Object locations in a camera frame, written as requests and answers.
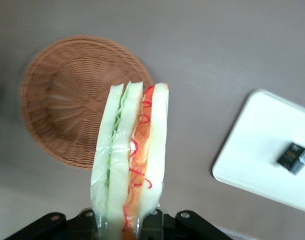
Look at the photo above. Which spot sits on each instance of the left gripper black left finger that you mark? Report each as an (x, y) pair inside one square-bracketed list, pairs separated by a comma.
[(82, 227)]

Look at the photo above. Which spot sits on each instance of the small black box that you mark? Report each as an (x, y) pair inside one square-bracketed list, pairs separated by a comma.
[(290, 158)]

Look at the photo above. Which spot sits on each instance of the cream rectangular serving tray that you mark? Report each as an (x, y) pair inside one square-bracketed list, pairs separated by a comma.
[(255, 140)]

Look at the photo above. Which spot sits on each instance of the triangle sandwich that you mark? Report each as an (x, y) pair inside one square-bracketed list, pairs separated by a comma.
[(122, 150)]

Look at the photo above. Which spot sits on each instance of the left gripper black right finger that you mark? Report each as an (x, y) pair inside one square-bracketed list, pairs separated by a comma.
[(160, 227)]

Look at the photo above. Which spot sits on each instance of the round brown wicker basket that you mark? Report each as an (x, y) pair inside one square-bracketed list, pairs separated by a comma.
[(67, 100)]

